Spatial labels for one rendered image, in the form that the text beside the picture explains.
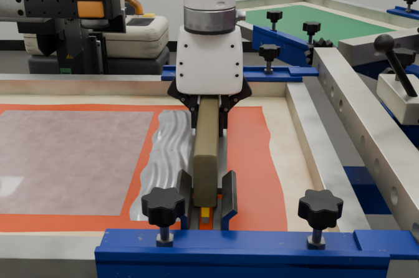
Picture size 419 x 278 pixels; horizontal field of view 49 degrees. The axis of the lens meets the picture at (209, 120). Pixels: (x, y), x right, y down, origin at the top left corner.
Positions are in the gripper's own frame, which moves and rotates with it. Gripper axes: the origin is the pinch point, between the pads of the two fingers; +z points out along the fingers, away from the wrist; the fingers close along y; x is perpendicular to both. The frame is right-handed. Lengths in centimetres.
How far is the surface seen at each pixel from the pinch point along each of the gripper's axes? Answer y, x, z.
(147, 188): 8.5, 11.8, 5.2
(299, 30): -27, -84, 6
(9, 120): 38.8, -11.9, 6.1
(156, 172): 7.9, 7.0, 5.5
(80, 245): 13.4, 27.3, 2.5
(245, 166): -5.9, 4.0, 6.0
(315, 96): -74, -262, 102
